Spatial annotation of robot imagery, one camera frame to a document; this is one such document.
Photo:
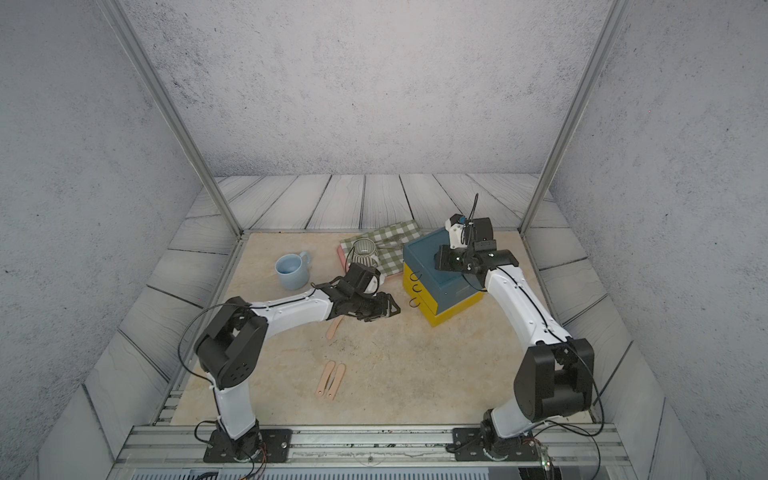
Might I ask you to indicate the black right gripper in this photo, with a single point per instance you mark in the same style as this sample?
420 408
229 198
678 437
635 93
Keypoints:
441 260

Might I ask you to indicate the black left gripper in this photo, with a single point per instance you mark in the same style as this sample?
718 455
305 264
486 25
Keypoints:
384 307

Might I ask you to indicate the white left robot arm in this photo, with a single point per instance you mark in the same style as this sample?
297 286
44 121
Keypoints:
229 348

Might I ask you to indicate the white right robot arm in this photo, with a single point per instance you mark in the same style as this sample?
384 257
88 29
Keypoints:
555 377

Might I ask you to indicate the green striped ceramic cup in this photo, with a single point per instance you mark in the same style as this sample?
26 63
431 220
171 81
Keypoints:
364 252

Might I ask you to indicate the pink tray under cloth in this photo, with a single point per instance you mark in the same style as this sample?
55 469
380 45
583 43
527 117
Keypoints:
343 257

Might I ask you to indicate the green checkered cloth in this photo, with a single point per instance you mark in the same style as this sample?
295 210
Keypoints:
390 241

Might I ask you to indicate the light blue mug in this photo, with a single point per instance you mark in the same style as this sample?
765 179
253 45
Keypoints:
293 270

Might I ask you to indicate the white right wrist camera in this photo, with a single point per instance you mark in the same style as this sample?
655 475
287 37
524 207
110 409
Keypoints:
455 226

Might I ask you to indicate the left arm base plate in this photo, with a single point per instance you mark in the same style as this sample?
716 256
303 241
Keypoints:
258 445

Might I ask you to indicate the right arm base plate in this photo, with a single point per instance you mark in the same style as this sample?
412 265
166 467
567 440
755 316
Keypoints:
476 444

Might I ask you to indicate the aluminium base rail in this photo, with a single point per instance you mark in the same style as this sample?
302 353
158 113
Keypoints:
374 452

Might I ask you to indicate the aluminium frame post right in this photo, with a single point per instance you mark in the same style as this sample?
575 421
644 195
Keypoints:
610 30

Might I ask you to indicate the aluminium frame post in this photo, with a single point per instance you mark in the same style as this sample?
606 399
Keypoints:
131 44
610 30

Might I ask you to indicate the aluminium frame post left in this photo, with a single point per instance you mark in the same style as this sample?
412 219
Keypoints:
131 44

